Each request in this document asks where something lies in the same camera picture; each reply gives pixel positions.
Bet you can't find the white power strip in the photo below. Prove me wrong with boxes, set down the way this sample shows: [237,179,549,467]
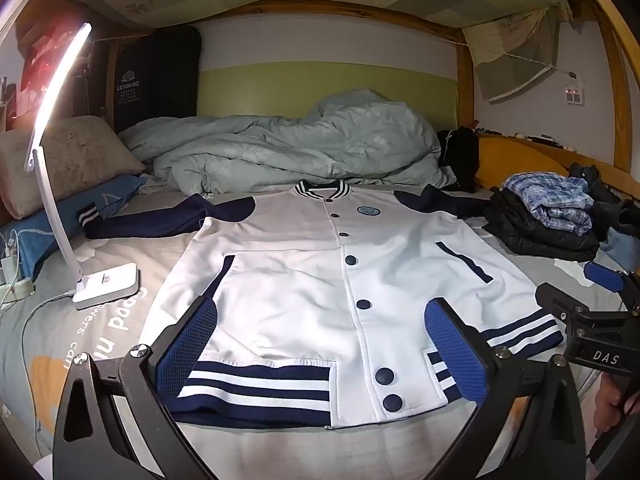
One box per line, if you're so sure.
[0,255,36,306]

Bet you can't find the blue pillow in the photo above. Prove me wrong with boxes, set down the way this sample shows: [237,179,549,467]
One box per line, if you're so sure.
[0,175,151,281]

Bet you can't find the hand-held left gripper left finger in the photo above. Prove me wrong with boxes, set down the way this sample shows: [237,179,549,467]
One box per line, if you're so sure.
[52,296,221,480]

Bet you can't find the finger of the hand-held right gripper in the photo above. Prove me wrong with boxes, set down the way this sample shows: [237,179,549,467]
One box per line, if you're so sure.
[584,260,640,311]
[535,282,603,328]

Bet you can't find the blue plaid shirt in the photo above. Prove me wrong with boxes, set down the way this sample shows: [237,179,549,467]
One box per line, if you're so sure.
[502,172,596,237]

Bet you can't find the grey-blue cloth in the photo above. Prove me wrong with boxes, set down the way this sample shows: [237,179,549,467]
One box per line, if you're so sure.
[599,227,640,272]

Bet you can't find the black hanging bag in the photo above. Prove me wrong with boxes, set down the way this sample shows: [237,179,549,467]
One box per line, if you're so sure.
[112,25,203,133]

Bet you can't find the pale green duvet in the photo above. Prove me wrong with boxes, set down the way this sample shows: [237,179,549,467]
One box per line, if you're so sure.
[117,89,458,196]

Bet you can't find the black puffer jacket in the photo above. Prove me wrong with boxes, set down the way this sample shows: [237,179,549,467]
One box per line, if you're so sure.
[482,187,601,263]

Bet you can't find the white and navy varsity jacket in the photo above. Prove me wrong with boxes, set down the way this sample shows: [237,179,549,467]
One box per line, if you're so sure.
[80,180,566,431]

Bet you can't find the wooden bed frame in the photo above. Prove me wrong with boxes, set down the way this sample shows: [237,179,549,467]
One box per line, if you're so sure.
[100,0,640,201]

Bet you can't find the white wall socket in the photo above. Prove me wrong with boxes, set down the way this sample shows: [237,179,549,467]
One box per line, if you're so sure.
[562,72,586,106]

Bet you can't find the small white cloth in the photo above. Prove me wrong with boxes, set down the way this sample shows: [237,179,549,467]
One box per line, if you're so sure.
[554,259,596,286]

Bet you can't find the beige pillow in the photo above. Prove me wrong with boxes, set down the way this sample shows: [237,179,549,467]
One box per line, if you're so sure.
[0,115,146,221]

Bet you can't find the dark clothes pile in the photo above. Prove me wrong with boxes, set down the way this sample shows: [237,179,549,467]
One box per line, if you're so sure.
[567,162,640,241]

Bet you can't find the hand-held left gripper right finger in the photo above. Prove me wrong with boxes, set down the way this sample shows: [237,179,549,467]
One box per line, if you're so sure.
[424,296,587,480]

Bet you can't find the red printed poster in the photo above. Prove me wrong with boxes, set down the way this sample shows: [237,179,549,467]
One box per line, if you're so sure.
[15,10,91,131]

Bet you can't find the pale hanging curtain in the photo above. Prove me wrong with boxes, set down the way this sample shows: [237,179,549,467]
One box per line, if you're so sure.
[462,5,573,103]

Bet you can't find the white cable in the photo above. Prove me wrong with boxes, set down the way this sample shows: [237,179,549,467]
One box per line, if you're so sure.
[0,287,76,348]

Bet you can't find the person's right hand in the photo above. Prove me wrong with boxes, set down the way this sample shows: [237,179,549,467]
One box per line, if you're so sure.
[594,375,629,437]

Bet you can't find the white desk lamp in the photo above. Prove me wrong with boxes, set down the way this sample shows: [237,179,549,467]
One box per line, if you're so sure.
[24,22,138,310]

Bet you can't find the black clothes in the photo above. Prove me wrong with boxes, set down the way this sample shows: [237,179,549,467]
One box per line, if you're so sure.
[436,126,481,193]

